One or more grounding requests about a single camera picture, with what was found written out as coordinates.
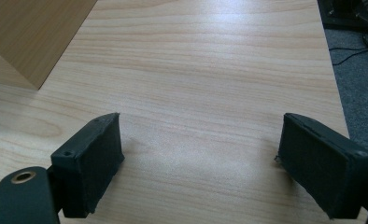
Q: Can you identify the brown wooden box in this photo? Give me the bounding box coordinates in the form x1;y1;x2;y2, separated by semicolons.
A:
0;0;98;91

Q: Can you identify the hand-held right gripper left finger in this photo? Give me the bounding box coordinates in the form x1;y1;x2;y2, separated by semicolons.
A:
50;112;126;219

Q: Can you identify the black cable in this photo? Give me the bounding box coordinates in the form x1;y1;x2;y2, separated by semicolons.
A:
328;31;368;66

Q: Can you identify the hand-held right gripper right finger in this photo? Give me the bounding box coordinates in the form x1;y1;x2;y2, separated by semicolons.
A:
274;112;368;220

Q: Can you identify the black equipment base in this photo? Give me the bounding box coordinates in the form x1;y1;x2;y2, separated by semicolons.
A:
317;0;368;32

